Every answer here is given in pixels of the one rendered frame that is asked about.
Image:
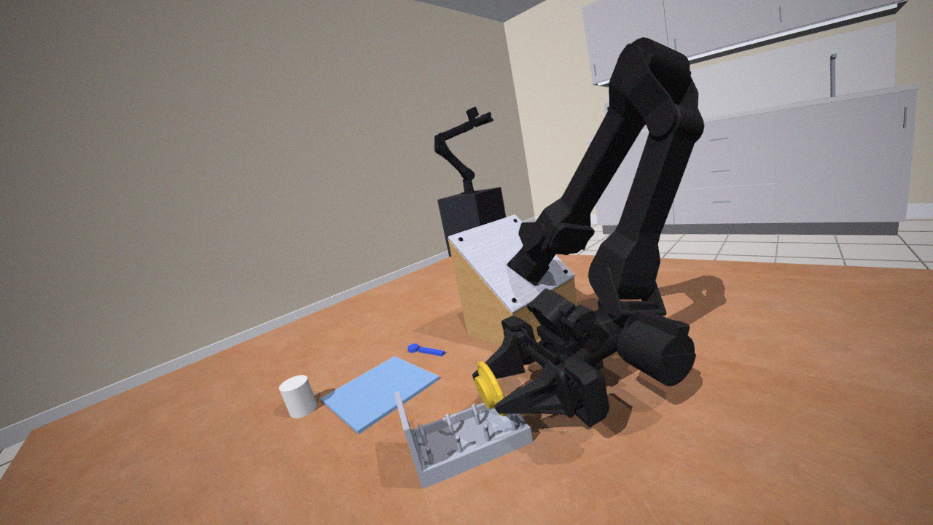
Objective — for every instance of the light blue flat mat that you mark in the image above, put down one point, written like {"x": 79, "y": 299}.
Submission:
{"x": 369, "y": 398}

